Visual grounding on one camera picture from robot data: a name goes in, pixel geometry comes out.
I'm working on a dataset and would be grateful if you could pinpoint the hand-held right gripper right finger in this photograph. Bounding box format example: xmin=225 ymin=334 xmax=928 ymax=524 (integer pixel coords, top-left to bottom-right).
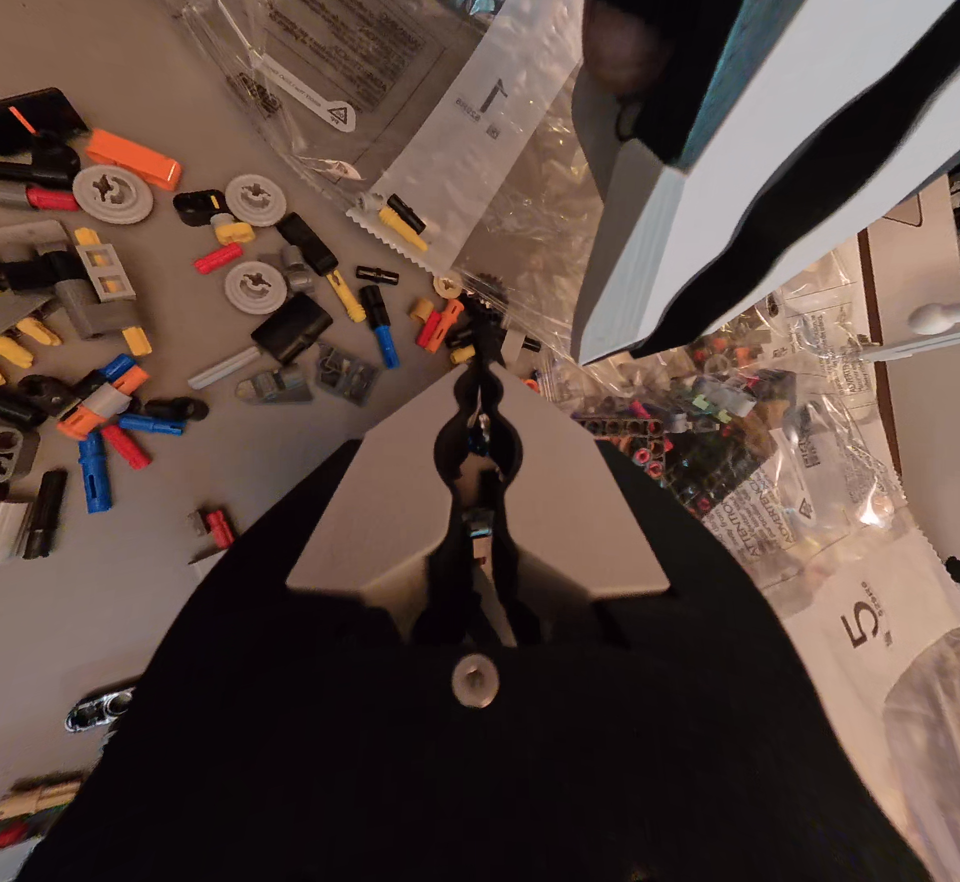
xmin=483 ymin=365 xmax=671 ymax=647

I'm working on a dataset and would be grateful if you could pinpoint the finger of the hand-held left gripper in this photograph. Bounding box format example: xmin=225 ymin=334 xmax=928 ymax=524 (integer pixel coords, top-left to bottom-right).
xmin=573 ymin=0 xmax=960 ymax=367
xmin=636 ymin=101 xmax=960 ymax=360

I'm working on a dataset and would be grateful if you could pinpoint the clear plastic parts bag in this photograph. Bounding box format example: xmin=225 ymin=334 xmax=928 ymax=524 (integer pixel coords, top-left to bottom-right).
xmin=750 ymin=252 xmax=909 ymax=523
xmin=101 ymin=0 xmax=612 ymax=373
xmin=555 ymin=342 xmax=960 ymax=748

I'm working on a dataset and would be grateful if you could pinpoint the wooden and white book stand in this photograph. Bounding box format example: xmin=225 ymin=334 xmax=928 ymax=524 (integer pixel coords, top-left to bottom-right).
xmin=855 ymin=177 xmax=960 ymax=493

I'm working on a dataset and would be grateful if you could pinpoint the pile of toy bricks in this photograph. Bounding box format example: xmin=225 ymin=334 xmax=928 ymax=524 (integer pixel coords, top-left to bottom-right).
xmin=0 ymin=86 xmax=545 ymax=576

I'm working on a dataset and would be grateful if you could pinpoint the black holed frame brick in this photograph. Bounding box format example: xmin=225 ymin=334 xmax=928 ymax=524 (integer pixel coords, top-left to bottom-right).
xmin=573 ymin=413 xmax=672 ymax=482

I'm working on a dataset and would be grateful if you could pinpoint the black toy brick assembly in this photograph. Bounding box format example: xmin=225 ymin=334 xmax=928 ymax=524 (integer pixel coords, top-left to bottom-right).
xmin=453 ymin=273 xmax=515 ymax=568

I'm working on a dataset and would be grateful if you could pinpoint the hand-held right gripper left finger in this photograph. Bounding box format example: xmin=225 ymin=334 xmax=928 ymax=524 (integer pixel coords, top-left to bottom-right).
xmin=285 ymin=365 xmax=489 ymax=647

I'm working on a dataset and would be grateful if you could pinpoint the person's left hand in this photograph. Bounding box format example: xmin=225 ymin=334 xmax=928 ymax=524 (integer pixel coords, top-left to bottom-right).
xmin=582 ymin=0 xmax=671 ymax=99

